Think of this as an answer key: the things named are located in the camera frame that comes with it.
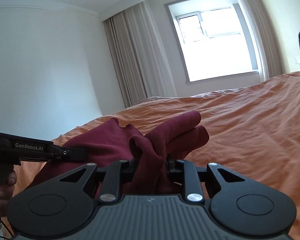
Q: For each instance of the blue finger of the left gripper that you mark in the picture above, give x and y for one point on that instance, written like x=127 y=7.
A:
x=69 y=154

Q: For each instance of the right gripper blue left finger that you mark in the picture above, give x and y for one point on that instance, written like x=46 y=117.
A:
x=118 y=173

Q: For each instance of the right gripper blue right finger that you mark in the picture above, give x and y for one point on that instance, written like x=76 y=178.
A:
x=189 y=177

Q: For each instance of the maroon long sleeve shirt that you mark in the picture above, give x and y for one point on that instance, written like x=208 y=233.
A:
x=174 y=138

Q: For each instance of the person left hand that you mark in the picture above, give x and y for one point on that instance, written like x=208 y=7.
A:
x=6 y=192

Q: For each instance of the orange duvet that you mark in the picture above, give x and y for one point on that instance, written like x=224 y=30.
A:
x=251 y=187

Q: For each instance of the beige left curtain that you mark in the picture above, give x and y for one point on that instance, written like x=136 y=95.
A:
x=139 y=57

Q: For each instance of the beige curtain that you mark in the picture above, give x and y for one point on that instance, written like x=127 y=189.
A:
x=268 y=48
x=139 y=57

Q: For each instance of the bright window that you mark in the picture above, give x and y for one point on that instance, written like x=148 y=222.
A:
x=214 y=38

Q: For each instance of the beige right curtain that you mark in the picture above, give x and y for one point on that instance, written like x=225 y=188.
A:
x=268 y=48

